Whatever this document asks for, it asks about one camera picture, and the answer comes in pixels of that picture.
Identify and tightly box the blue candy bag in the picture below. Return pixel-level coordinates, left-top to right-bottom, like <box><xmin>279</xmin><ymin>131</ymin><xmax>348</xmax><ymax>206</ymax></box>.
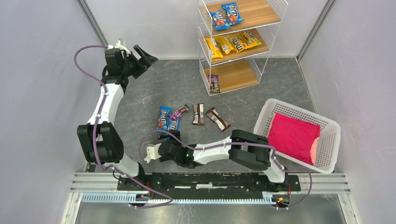
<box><xmin>156</xmin><ymin>106</ymin><xmax>171</xmax><ymax>131</ymax></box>
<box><xmin>167</xmin><ymin>118</ymin><xmax>180</xmax><ymax>131</ymax></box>
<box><xmin>210</xmin><ymin>10</ymin><xmax>230</xmax><ymax>30</ymax></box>
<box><xmin>221</xmin><ymin>2</ymin><xmax>244</xmax><ymax>26</ymax></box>

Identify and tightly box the brown candy bar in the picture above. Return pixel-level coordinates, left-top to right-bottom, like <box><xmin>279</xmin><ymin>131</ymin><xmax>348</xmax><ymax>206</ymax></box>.
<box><xmin>205</xmin><ymin>107</ymin><xmax>231</xmax><ymax>132</ymax></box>
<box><xmin>192</xmin><ymin>104</ymin><xmax>205</xmax><ymax>126</ymax></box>

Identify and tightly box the yellow candy bag top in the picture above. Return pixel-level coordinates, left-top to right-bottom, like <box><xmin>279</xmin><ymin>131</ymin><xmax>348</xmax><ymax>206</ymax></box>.
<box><xmin>205</xmin><ymin>37</ymin><xmax>224</xmax><ymax>59</ymax></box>

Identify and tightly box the yellow candy bag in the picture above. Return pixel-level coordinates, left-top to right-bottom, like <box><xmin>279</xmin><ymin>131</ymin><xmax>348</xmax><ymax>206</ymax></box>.
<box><xmin>215</xmin><ymin>35</ymin><xmax>236</xmax><ymax>55</ymax></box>
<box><xmin>205</xmin><ymin>37</ymin><xmax>224</xmax><ymax>59</ymax></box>
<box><xmin>239</xmin><ymin>30</ymin><xmax>262</xmax><ymax>49</ymax></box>
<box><xmin>227</xmin><ymin>34</ymin><xmax>248</xmax><ymax>54</ymax></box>

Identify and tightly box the yellow candy bag bottom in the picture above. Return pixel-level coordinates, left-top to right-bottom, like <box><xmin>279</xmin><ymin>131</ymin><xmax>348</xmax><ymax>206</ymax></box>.
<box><xmin>227</xmin><ymin>34</ymin><xmax>248</xmax><ymax>54</ymax></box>

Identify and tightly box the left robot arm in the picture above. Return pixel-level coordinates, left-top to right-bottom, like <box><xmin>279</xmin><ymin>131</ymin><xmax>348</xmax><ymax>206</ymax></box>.
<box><xmin>77</xmin><ymin>42</ymin><xmax>158</xmax><ymax>181</ymax></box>

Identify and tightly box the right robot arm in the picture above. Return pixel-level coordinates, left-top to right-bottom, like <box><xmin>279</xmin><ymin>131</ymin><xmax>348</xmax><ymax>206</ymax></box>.
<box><xmin>153</xmin><ymin>129</ymin><xmax>286</xmax><ymax>183</ymax></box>

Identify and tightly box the purple candy bag on floor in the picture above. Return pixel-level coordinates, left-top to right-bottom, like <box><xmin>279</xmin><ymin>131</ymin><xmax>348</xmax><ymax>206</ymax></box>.
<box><xmin>168</xmin><ymin>104</ymin><xmax>190</xmax><ymax>121</ymax></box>

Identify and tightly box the purple candy bag on shelf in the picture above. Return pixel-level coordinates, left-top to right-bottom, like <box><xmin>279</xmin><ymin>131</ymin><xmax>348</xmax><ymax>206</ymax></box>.
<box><xmin>210</xmin><ymin>75</ymin><xmax>220</xmax><ymax>93</ymax></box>

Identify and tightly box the bottom wooden shelf board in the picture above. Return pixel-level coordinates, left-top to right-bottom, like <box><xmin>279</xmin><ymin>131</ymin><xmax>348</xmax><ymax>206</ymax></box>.
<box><xmin>200</xmin><ymin>58</ymin><xmax>262</xmax><ymax>95</ymax></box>

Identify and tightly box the wooden shelf board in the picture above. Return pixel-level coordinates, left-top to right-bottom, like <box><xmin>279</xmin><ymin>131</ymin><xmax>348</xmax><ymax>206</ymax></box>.
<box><xmin>200</xmin><ymin>58</ymin><xmax>262</xmax><ymax>95</ymax></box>
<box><xmin>197</xmin><ymin>0</ymin><xmax>288</xmax><ymax>36</ymax></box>
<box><xmin>210</xmin><ymin>28</ymin><xmax>270</xmax><ymax>66</ymax></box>

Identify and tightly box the middle wooden shelf board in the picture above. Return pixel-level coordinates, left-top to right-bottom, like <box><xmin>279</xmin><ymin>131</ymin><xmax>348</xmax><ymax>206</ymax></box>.
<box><xmin>210</xmin><ymin>28</ymin><xmax>270</xmax><ymax>66</ymax></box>

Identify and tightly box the top wooden shelf board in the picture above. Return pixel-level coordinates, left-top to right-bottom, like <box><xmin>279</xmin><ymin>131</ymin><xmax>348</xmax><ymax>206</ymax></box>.
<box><xmin>197</xmin><ymin>0</ymin><xmax>288</xmax><ymax>36</ymax></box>

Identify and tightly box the pink cloth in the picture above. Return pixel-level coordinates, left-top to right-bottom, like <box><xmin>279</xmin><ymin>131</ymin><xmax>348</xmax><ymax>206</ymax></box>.
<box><xmin>267</xmin><ymin>113</ymin><xmax>321</xmax><ymax>166</ymax></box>

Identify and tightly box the white plastic basket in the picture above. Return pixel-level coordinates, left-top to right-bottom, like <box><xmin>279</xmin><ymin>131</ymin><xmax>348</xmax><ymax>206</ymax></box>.
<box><xmin>253</xmin><ymin>98</ymin><xmax>341</xmax><ymax>174</ymax></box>

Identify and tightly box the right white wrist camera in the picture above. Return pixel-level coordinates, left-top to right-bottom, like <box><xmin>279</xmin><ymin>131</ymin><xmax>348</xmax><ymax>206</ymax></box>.
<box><xmin>144</xmin><ymin>143</ymin><xmax>161</xmax><ymax>163</ymax></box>

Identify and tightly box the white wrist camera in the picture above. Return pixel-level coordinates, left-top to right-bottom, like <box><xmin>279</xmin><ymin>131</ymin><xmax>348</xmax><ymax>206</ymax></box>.
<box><xmin>144</xmin><ymin>143</ymin><xmax>161</xmax><ymax>163</ymax></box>
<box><xmin>107</xmin><ymin>38</ymin><xmax>131</xmax><ymax>56</ymax></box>

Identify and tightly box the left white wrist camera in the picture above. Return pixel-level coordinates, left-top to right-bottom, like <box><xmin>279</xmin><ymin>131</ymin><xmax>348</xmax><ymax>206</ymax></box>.
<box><xmin>107</xmin><ymin>38</ymin><xmax>131</xmax><ymax>56</ymax></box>

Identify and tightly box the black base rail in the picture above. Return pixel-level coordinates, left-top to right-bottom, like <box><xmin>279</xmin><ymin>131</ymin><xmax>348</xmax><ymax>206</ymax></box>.
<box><xmin>117</xmin><ymin>173</ymin><xmax>301</xmax><ymax>201</ymax></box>

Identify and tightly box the white wire shelf rack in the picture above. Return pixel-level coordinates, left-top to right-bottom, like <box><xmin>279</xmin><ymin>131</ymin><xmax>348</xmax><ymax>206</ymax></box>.
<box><xmin>197</xmin><ymin>0</ymin><xmax>289</xmax><ymax>96</ymax></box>

